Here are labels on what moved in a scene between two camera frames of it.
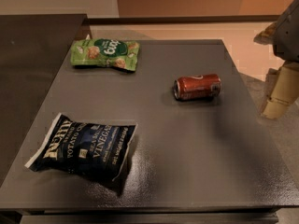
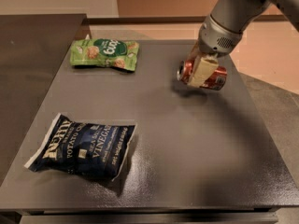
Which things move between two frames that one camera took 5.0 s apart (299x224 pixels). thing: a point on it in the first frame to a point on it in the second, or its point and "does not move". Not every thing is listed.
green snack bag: x=106 y=51 does not move
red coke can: x=197 y=87 to x=217 y=81
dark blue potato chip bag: x=95 y=148 does not move
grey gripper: x=288 y=35 to x=215 y=38
